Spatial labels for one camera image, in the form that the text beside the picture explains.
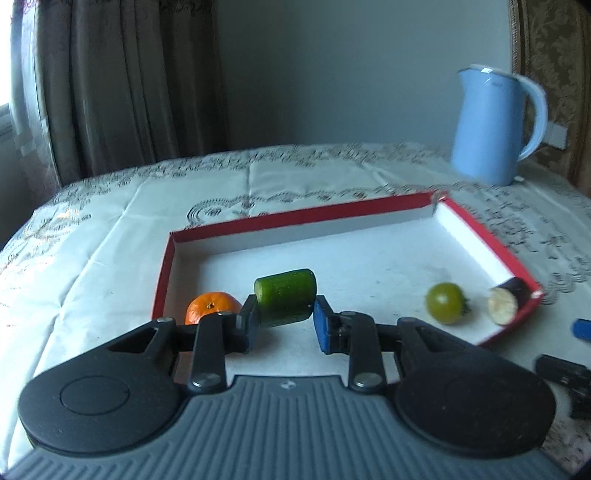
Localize cream embroidered tablecloth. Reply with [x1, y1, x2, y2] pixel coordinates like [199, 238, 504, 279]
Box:
[0, 143, 591, 462]

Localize sheer lace curtain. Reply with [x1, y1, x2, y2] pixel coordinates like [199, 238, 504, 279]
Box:
[9, 0, 63, 185]

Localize green cucumber piece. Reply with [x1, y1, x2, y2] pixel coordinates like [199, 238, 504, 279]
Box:
[254, 268, 318, 329]

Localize window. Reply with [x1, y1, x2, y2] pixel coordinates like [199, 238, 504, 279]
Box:
[0, 0, 21, 139]

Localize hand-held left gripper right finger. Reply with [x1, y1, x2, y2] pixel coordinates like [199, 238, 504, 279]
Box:
[314, 296, 469, 394]

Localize gold patterned upholstered panel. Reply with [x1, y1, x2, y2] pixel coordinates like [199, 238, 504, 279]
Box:
[508, 0, 591, 185]

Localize red cardboard box tray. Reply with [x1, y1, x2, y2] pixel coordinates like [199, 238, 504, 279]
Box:
[151, 191, 544, 385]

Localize green tomato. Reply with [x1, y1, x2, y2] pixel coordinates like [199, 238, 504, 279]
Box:
[425, 282, 471, 324]

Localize brown patterned curtain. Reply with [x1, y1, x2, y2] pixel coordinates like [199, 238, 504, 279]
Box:
[34, 0, 228, 185]

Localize orange mandarin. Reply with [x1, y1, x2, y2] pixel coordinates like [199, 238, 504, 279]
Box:
[185, 291, 243, 326]

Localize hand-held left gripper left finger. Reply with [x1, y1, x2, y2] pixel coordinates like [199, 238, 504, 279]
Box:
[106, 295, 260, 394]

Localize dark eggplant piece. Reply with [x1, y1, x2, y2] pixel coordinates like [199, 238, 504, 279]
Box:
[488, 277, 532, 326]

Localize light blue electric kettle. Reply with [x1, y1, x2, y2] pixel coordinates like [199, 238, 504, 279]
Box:
[450, 65, 549, 186]

